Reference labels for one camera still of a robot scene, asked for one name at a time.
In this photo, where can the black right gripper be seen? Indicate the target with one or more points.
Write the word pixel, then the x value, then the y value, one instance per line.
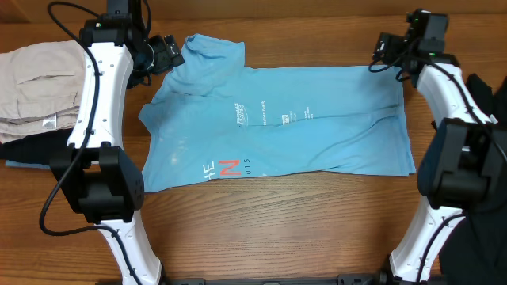
pixel 385 46

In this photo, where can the light blue printed t-shirt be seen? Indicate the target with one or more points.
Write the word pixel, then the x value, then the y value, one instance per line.
pixel 216 118

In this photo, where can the folded blue garment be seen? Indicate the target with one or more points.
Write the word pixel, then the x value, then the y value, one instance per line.
pixel 15 164

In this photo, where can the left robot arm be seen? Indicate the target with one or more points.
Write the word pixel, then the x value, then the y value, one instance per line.
pixel 97 178

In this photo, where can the folded beige trousers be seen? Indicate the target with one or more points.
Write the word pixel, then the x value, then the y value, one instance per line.
pixel 41 89

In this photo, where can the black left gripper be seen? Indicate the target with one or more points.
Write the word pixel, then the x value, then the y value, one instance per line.
pixel 166 60

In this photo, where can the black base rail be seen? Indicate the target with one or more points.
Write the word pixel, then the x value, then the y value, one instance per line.
pixel 342 279

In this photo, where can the folded dark navy garment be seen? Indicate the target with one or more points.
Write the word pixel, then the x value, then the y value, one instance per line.
pixel 36 149

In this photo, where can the pile of black clothes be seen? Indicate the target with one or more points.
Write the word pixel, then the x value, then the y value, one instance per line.
pixel 475 252

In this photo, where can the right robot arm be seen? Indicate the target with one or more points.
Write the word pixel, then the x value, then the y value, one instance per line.
pixel 460 170

